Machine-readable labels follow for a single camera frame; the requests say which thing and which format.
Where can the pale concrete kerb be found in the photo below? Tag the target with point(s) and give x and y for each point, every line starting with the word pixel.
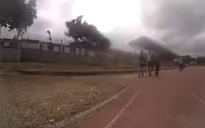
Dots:
pixel 90 112

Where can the dry grass field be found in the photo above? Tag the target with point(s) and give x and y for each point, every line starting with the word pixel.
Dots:
pixel 40 96

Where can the grey boundary wall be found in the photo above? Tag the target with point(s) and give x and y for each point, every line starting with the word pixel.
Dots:
pixel 6 55

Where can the tree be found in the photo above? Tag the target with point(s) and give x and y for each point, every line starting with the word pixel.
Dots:
pixel 13 13
pixel 86 33

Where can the low building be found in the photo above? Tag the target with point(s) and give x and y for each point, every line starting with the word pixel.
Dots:
pixel 30 44

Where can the roofed grandstand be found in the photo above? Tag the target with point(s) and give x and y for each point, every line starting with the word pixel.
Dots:
pixel 150 45

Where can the group of people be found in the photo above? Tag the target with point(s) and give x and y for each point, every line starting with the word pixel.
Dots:
pixel 151 65

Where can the red running track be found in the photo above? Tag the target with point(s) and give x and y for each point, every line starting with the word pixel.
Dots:
pixel 163 100

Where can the person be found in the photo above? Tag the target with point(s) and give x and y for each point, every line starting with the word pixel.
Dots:
pixel 180 66

